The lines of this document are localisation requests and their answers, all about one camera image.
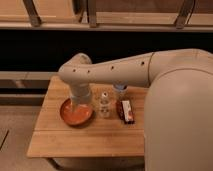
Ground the orange round bowl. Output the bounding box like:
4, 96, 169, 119
60, 99, 93, 126

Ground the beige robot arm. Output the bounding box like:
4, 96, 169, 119
58, 49, 213, 171

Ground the wooden bench frame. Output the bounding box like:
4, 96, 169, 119
0, 0, 213, 32

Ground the wooden side table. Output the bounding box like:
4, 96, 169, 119
27, 76, 147, 158

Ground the translucent gripper wrist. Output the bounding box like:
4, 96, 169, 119
70, 92, 92, 107

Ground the clear plastic bottle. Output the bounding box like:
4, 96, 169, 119
99, 92, 110, 118

